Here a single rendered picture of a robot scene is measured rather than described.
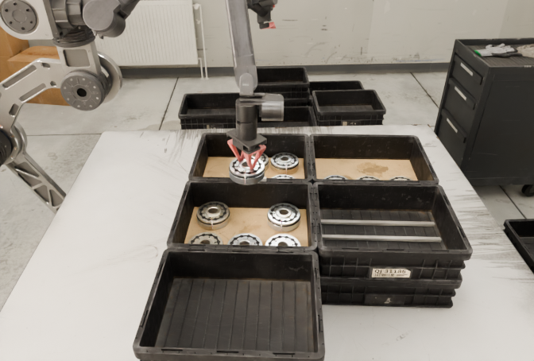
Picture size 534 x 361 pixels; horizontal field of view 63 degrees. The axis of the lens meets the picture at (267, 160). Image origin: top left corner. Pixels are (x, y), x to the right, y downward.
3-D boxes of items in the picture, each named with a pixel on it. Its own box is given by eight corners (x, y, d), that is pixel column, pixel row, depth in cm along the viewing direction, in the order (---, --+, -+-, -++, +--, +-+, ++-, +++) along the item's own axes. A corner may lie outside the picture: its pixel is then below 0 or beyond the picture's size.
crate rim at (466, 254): (317, 257, 113) (318, 250, 112) (311, 187, 138) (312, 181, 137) (473, 261, 112) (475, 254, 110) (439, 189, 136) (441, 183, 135)
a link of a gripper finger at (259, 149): (249, 157, 129) (249, 130, 123) (266, 168, 124) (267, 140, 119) (232, 165, 125) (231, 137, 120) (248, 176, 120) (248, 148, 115)
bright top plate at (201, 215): (195, 224, 131) (195, 223, 131) (198, 203, 140) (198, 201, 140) (228, 223, 132) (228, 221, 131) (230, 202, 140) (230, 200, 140)
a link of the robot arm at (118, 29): (83, 4, 115) (75, -2, 109) (122, 3, 115) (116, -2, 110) (86, 39, 116) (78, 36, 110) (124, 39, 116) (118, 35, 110)
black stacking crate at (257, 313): (141, 383, 95) (131, 353, 89) (171, 278, 120) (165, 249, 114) (321, 390, 94) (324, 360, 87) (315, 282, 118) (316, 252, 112)
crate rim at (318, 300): (131, 359, 90) (129, 352, 88) (165, 253, 115) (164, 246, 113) (325, 366, 88) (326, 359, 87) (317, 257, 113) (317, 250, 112)
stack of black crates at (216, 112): (186, 179, 271) (177, 115, 246) (191, 153, 296) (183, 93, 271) (249, 177, 272) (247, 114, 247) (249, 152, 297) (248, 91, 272)
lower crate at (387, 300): (313, 308, 125) (315, 279, 118) (309, 234, 149) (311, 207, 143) (454, 312, 123) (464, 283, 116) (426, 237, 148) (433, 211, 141)
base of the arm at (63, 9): (65, 29, 118) (53, -18, 112) (95, 29, 119) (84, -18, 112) (53, 40, 111) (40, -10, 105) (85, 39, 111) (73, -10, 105)
